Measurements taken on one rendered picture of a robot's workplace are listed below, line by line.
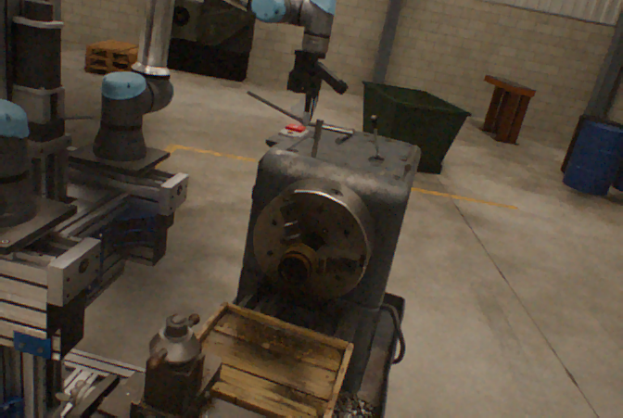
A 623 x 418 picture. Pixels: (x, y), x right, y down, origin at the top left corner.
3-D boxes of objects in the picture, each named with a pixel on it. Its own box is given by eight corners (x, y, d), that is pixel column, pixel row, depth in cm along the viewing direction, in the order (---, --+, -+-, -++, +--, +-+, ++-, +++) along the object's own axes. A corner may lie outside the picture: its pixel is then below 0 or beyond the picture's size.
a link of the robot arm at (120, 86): (90, 120, 141) (92, 71, 137) (118, 112, 154) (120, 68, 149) (128, 129, 139) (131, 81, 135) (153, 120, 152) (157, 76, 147)
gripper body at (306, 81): (293, 89, 148) (300, 47, 144) (321, 95, 147) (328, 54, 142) (286, 92, 141) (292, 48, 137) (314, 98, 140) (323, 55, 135)
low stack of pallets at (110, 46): (108, 63, 930) (109, 39, 915) (155, 70, 937) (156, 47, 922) (82, 71, 813) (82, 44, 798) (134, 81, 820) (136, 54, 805)
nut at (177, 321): (171, 322, 82) (173, 304, 81) (193, 329, 81) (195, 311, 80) (158, 335, 78) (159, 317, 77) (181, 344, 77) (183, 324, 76)
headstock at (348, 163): (289, 205, 213) (306, 116, 199) (400, 236, 203) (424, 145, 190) (233, 265, 158) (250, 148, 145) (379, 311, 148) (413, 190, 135)
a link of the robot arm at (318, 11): (311, -8, 139) (340, -3, 137) (304, 32, 143) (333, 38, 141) (304, -10, 132) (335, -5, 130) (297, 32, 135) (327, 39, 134)
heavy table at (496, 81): (470, 121, 1048) (484, 74, 1014) (490, 125, 1050) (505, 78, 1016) (495, 141, 897) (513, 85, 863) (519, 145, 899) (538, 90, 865)
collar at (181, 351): (165, 326, 85) (167, 312, 84) (208, 341, 83) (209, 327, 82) (138, 354, 78) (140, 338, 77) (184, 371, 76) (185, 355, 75)
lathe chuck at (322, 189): (249, 253, 147) (288, 161, 136) (344, 304, 144) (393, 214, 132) (236, 266, 139) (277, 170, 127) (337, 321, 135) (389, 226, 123)
